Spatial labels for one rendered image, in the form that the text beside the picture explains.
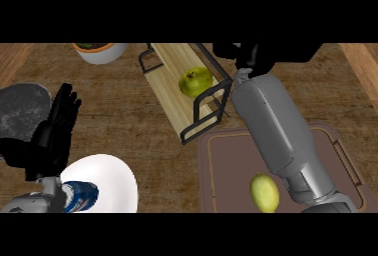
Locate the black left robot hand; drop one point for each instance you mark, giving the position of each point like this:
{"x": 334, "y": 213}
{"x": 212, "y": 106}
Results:
{"x": 52, "y": 133}

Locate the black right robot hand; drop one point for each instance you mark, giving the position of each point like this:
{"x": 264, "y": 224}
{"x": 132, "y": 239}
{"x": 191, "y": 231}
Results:
{"x": 253, "y": 56}

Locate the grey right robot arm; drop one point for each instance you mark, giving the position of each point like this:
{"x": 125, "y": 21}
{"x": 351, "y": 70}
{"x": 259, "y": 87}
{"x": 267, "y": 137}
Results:
{"x": 281, "y": 126}

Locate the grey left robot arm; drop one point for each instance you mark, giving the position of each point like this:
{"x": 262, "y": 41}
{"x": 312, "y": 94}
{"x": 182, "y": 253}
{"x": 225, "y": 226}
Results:
{"x": 35, "y": 201}

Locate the green pear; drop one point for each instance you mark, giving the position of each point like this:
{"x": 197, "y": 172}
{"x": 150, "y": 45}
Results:
{"x": 196, "y": 82}

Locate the brown tray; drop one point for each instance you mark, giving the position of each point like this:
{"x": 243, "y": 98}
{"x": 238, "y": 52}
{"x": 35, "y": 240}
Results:
{"x": 231, "y": 166}

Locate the dark grey round pan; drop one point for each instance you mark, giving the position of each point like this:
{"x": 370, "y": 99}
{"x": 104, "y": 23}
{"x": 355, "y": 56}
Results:
{"x": 23, "y": 110}

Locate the white plate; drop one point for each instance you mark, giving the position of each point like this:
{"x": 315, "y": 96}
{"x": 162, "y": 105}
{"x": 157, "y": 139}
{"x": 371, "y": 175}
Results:
{"x": 112, "y": 180}

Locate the blue can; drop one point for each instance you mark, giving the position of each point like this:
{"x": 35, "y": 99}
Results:
{"x": 82, "y": 196}

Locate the white pot orange rim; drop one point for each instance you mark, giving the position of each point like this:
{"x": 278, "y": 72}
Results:
{"x": 101, "y": 53}

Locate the yellow lemon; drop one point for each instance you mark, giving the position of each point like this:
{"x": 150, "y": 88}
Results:
{"x": 265, "y": 193}

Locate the wooden tiered shelf black frame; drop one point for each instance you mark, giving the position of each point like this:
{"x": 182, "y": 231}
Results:
{"x": 172, "y": 86}

